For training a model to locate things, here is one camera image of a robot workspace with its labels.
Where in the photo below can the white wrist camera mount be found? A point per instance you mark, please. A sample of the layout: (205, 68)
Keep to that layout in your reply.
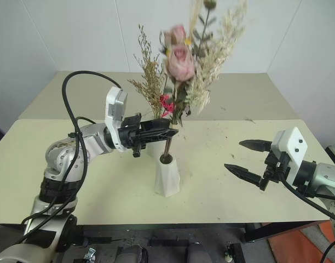
(112, 100)
(292, 148)

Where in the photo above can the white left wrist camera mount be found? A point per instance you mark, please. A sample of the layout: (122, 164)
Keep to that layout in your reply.
(112, 100)

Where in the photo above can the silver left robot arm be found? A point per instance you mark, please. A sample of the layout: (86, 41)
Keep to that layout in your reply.
(63, 161)

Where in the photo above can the black table frame bar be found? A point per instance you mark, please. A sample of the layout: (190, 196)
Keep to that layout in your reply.
(266, 228)

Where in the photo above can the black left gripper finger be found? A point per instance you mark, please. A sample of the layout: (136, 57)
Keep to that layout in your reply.
(159, 134)
(156, 123)

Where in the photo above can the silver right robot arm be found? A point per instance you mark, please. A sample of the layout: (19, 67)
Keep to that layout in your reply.
(324, 175)

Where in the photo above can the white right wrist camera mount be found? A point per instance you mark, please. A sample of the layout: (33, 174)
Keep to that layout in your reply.
(292, 148)

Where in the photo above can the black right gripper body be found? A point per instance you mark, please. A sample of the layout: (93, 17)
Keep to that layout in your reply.
(275, 167)

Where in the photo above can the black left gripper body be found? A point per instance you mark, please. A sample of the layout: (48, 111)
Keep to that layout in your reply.
(129, 134)

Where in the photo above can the white faceted vase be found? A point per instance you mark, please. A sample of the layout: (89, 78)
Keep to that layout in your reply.
(167, 180)

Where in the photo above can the pink rose flower bouquet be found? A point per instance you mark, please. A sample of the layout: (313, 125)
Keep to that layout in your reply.
(179, 63)

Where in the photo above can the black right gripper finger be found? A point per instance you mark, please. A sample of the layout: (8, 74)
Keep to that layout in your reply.
(244, 174)
(255, 145)

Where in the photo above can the silver metal clamp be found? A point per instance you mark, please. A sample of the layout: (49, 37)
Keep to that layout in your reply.
(89, 254)

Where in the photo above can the brown dried flower bouquet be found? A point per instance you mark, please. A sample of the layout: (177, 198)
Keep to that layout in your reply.
(151, 82)

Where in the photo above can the dark rounded shape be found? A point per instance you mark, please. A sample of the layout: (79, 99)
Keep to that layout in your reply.
(132, 254)
(197, 253)

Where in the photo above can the orange floor mat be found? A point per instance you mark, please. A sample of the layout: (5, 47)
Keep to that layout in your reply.
(301, 245)

